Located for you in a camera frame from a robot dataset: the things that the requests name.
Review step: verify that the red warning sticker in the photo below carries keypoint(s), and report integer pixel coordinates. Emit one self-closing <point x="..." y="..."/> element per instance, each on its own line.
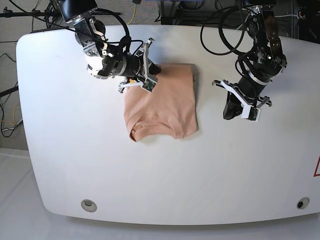
<point x="317" y="169"/>

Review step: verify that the left table grommet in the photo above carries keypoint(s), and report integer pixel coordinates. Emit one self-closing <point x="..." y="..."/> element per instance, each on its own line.
<point x="88" y="206"/>

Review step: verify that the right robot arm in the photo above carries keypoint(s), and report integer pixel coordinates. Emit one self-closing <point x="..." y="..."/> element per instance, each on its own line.
<point x="109" y="59"/>

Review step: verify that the peach T-shirt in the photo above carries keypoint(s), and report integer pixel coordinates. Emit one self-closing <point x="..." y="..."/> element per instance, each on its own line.
<point x="170" y="109"/>

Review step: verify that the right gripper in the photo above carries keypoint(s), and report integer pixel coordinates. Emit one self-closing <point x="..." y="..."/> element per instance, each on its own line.
<point x="137" y="66"/>

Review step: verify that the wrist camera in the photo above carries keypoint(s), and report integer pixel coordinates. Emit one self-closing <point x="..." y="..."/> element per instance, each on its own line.
<point x="149" y="83"/>
<point x="251" y="113"/>

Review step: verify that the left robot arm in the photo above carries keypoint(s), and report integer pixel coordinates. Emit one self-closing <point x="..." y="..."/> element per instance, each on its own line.
<point x="258" y="66"/>

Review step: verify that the table grommet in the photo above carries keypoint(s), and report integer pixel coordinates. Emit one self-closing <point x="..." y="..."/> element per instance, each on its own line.
<point x="303" y="203"/>
<point x="88" y="206"/>

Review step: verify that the black tripod stand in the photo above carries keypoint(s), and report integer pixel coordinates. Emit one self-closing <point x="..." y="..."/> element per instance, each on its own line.
<point x="34" y="13"/>

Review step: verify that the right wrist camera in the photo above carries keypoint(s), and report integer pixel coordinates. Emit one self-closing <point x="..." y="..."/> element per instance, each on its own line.
<point x="149" y="83"/>

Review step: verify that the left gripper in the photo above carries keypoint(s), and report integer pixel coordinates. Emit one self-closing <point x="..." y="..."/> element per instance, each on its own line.
<point x="247" y="91"/>

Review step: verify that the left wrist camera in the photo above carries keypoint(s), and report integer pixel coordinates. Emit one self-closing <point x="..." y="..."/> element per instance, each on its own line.
<point x="251" y="113"/>

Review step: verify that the right table grommet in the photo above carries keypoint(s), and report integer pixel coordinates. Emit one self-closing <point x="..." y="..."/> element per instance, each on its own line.
<point x="303" y="203"/>

